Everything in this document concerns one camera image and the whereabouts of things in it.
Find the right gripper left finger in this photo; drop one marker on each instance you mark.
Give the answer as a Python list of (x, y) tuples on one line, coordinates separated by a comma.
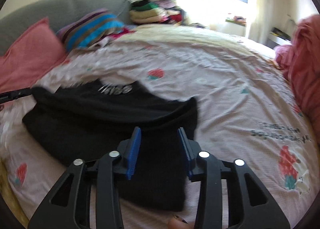
[(86, 194)]

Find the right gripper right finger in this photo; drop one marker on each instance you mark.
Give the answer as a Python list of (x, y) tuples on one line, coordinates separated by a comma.
[(228, 189)]

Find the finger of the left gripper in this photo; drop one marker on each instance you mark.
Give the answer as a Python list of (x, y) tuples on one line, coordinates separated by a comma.
[(14, 95)]

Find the black shirt with orange patches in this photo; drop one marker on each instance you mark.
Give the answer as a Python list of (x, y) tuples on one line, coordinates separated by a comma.
[(90, 120)]

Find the stack of folded clothes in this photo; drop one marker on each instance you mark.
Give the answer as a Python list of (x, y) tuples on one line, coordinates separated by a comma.
[(147, 12)]

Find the pile of loose clothes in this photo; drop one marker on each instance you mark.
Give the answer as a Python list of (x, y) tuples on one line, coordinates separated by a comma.
[(176, 15)]

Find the person's right hand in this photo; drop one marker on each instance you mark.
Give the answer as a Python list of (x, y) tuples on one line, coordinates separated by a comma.
[(177, 222)]

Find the pink quilted pillow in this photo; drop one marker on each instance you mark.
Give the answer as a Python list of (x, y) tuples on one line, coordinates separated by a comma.
[(31, 56)]

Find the grey quilted headboard cover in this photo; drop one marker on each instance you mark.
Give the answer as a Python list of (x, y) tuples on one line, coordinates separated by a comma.
[(59, 12)]

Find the striped purple blue pillow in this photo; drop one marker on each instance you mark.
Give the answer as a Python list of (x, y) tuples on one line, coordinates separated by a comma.
[(89, 29)]

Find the floral beige bed sheet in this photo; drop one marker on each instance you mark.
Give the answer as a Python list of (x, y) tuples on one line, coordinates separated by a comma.
[(244, 109)]

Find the pink crumpled blanket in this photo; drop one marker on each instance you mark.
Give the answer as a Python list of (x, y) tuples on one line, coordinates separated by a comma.
[(299, 62)]

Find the white side desk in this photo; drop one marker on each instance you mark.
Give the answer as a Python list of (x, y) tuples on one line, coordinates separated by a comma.
[(276, 38)]

